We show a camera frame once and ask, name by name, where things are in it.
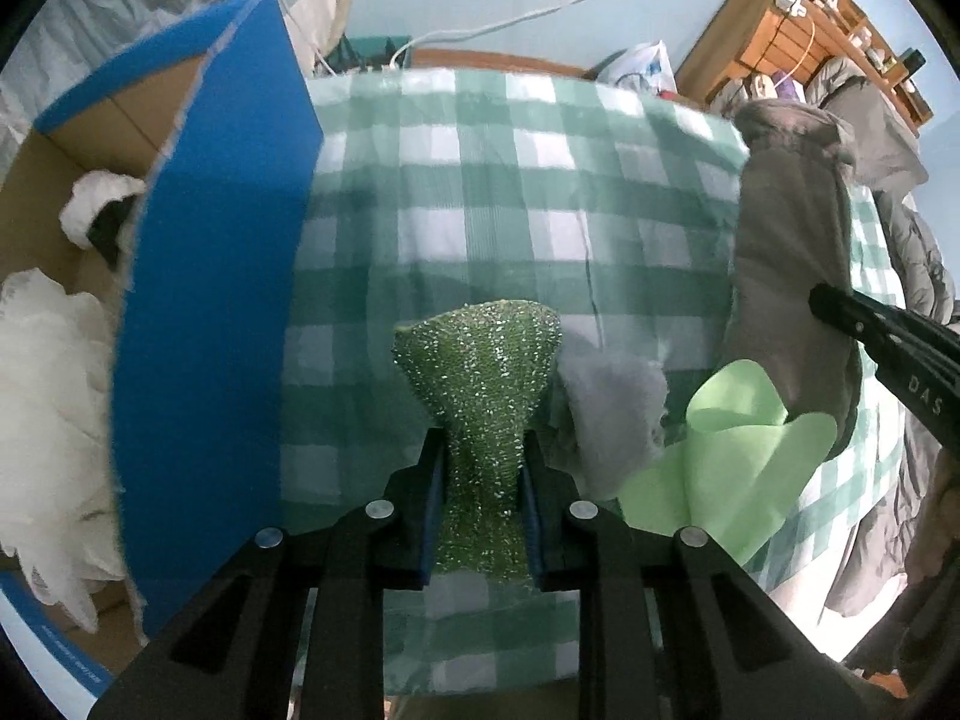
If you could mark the person's right forearm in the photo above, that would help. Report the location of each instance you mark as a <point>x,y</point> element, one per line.
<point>930,600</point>

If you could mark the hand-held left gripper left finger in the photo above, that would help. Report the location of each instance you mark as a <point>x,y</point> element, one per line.
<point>430,532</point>

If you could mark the blue cardboard box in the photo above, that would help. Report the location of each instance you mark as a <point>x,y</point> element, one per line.
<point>217,277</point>

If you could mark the white mesh bath pouf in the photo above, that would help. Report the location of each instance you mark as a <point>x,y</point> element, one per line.
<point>52,405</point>

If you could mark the pinkish grey cloth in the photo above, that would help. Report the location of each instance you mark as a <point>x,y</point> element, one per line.
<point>787,255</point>

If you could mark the grey pillow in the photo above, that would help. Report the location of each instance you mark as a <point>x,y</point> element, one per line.
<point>862,105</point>

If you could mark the white fluffy wad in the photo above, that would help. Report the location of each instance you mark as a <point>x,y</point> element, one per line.
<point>90,199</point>

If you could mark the purple small item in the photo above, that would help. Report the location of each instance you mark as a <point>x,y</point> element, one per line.
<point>793,86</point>

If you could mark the teal crate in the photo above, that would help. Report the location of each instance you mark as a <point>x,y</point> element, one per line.
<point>371,52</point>

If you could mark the green sparkly scrub sponge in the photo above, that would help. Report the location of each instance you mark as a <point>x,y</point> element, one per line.
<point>480,397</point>

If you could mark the small grey cloth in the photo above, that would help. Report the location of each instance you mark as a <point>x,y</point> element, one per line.
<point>611,420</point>

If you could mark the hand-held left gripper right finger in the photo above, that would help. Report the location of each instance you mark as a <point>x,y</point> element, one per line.
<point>529,540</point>

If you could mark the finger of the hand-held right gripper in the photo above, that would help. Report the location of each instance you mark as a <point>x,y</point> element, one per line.
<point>900,352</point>

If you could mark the white blue plastic bag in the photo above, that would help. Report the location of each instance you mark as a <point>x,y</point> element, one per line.
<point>641,64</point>

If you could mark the light green cloth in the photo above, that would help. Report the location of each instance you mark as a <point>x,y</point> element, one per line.
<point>720,465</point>

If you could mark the wooden headboard shelf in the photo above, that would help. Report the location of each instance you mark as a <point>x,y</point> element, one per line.
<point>757,37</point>

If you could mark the grey duvet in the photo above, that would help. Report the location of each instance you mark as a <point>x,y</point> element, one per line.
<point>922,255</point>

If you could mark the grey floor mat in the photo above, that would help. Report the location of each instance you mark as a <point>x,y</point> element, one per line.
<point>495,61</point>

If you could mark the green white checkered tablecloth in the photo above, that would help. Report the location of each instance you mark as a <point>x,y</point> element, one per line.
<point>480,187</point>

